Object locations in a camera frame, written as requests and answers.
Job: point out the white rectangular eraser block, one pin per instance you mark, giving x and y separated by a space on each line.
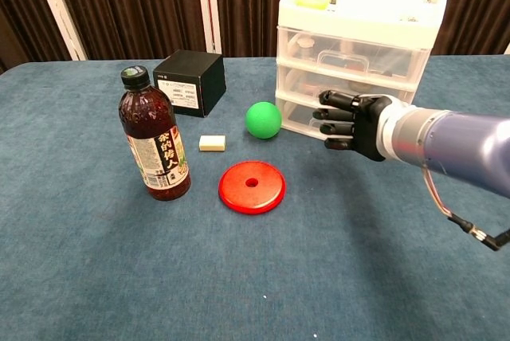
212 143

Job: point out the clear drawer with round-lidded jar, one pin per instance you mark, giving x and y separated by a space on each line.
350 56

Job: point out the red disc with centre hole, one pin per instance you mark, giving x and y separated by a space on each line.
252 186

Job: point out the clear empty drawer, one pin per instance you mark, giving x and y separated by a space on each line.
296 118

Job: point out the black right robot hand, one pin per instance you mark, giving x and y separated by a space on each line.
366 126

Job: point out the brown tea bottle black cap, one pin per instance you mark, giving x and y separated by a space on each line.
153 126

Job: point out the black cardboard box white label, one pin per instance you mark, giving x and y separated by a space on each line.
190 82

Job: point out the white plastic drawer unit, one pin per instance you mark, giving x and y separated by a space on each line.
370 10

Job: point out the purple silver right robot arm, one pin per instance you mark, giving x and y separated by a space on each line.
450 138

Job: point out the white curtain frame post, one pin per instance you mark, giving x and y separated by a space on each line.
208 4
60 8

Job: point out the clear drawer with red items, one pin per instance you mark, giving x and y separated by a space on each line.
307 82

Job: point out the green ball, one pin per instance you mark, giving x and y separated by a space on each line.
263 120

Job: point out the dark brown curtain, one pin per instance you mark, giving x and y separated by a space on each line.
127 2

